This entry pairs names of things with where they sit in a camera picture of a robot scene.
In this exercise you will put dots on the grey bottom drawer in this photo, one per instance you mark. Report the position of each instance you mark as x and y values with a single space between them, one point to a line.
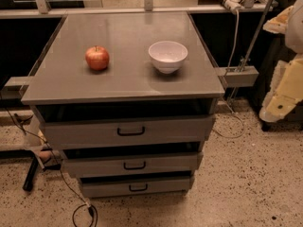
137 187

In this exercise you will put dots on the grey drawer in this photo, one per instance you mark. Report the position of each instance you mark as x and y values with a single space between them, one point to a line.
116 133
137 187
131 165

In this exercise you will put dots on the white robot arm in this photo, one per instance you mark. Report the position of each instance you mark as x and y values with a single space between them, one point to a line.
286 88

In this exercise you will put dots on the grey drawer cabinet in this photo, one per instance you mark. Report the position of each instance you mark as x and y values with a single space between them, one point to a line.
66 89

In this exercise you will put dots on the grey middle drawer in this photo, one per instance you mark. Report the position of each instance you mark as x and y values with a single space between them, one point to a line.
131 165

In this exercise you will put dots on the grey top drawer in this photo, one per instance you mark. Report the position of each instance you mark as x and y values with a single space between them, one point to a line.
116 133

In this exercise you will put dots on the white power strip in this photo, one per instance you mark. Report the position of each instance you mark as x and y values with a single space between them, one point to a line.
228 0

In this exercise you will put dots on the thin metal rod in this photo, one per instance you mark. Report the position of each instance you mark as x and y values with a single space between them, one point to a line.
243 62

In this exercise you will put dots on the white ceramic bowl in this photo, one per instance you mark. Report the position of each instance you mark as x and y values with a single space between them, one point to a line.
167 56

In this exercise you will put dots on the red apple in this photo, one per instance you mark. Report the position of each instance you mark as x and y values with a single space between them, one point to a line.
97 58

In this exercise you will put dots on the black bar on floor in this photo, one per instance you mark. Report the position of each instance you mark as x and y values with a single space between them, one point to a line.
28 184

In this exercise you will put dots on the grey right side bracket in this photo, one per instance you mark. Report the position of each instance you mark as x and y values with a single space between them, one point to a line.
235 78

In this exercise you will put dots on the grey bracket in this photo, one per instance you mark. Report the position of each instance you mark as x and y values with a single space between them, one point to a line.
15 87
235 78

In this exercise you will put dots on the grey left side bracket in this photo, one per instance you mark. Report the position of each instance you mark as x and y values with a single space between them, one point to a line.
15 87

